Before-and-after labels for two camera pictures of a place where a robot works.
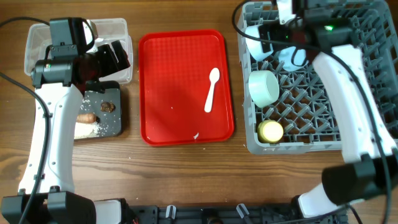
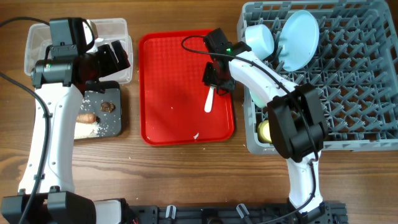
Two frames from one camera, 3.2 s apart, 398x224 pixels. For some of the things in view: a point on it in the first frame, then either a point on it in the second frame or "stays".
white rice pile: (86, 130) stays
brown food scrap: (107, 107) stays
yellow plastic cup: (270, 131) stays
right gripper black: (272, 30) → (229, 85)
